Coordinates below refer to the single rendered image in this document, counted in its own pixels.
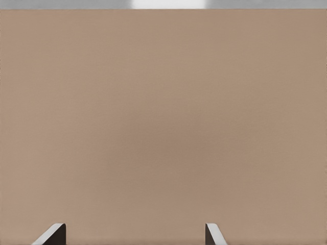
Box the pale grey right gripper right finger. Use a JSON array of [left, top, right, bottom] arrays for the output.
[[205, 223, 228, 245]]

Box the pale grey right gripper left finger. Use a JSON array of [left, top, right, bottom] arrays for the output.
[[31, 223, 67, 245]]

